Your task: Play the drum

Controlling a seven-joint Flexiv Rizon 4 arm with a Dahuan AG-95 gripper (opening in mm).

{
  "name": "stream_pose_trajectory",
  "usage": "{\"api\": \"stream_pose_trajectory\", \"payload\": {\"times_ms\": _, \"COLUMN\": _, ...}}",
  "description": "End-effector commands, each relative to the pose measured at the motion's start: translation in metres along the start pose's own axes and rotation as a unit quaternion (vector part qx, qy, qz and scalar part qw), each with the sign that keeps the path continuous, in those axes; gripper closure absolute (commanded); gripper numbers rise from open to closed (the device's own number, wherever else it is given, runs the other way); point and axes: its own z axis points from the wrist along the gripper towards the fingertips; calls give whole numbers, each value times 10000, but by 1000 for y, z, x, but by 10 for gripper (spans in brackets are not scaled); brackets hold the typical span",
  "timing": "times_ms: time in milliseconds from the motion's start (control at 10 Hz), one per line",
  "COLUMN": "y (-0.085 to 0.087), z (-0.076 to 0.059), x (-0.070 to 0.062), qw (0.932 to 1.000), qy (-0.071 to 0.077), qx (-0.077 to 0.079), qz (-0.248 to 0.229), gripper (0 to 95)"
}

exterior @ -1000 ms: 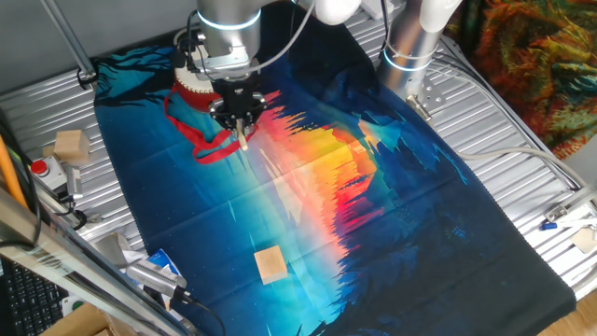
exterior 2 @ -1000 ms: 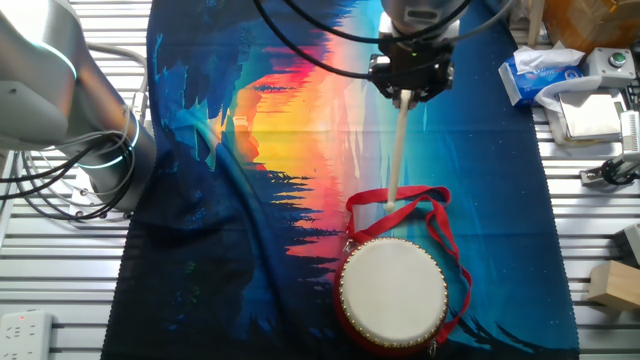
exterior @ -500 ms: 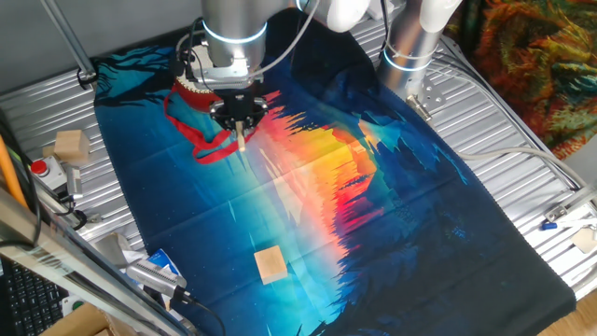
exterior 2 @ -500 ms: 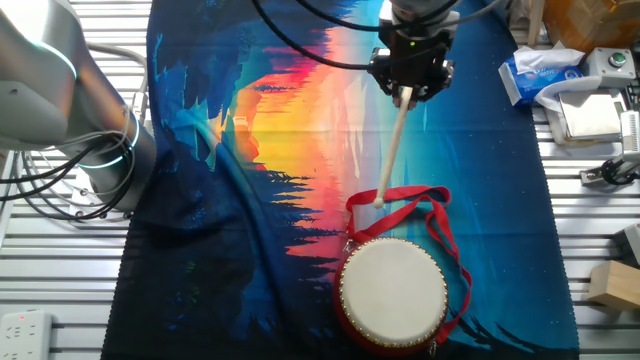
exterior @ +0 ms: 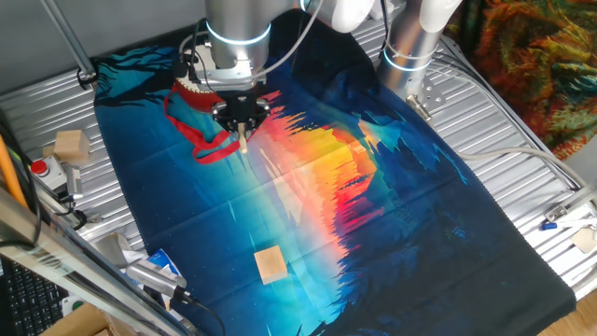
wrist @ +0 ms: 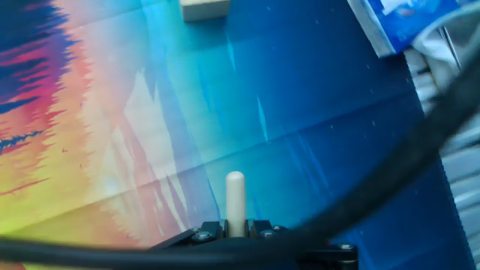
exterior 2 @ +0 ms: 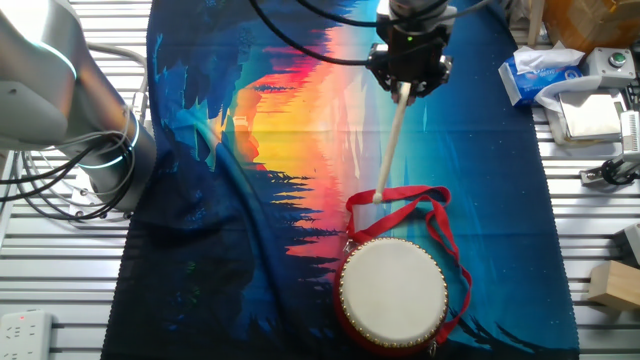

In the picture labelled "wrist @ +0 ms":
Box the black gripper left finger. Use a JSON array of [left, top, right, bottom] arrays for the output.
[[149, 220, 228, 251]]

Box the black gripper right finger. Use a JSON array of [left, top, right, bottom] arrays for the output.
[[247, 220, 359, 270]]

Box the pale wooden drumstick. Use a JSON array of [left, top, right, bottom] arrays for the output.
[[225, 171, 247, 238]]

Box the sunset forest printed tablecloth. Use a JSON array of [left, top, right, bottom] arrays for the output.
[[0, 0, 477, 270]]

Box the small wooden stick rest block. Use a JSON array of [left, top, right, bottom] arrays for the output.
[[179, 0, 232, 23]]

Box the blue tissue pack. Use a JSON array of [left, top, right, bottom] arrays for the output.
[[346, 0, 462, 59]]

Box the thick black gripper cable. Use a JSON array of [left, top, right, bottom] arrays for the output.
[[0, 40, 480, 270]]

